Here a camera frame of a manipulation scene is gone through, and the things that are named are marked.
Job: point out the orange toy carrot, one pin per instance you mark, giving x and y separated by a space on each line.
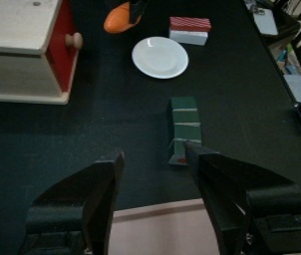
118 19

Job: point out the red striped white box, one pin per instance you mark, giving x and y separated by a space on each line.
189 30

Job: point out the wooden box with red drawer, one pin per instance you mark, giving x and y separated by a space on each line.
27 50

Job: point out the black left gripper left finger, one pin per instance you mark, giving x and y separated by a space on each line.
82 199

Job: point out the small white plate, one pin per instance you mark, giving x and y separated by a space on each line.
160 57

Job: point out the pink mat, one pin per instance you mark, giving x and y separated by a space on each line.
162 229

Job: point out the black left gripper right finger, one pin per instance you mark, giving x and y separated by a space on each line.
241 199

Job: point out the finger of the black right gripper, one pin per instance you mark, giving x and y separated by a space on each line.
137 10

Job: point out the dark green striped box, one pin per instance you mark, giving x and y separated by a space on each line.
185 128

